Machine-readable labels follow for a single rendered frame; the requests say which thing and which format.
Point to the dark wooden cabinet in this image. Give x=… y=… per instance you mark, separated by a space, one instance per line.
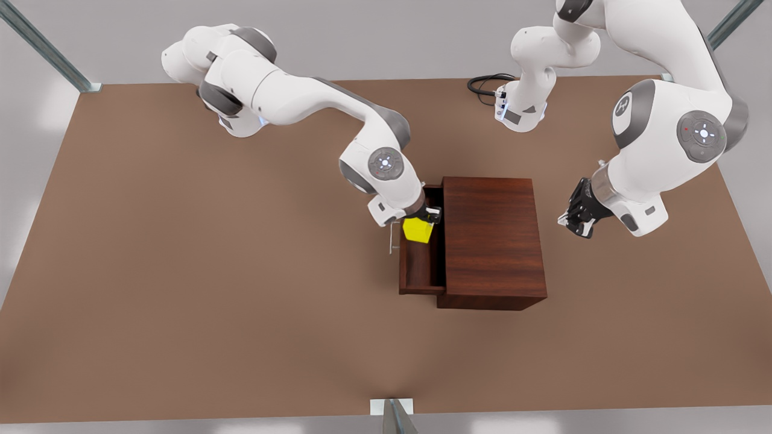
x=491 y=241

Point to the dark wooden drawer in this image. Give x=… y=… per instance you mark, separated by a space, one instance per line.
x=422 y=265

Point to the yellow box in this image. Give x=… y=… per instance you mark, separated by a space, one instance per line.
x=417 y=231

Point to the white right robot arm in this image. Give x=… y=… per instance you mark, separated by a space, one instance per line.
x=289 y=96

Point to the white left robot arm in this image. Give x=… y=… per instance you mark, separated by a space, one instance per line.
x=663 y=108

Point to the silver frame post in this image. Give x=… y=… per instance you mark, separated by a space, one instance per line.
x=393 y=416
x=730 y=21
x=48 y=51

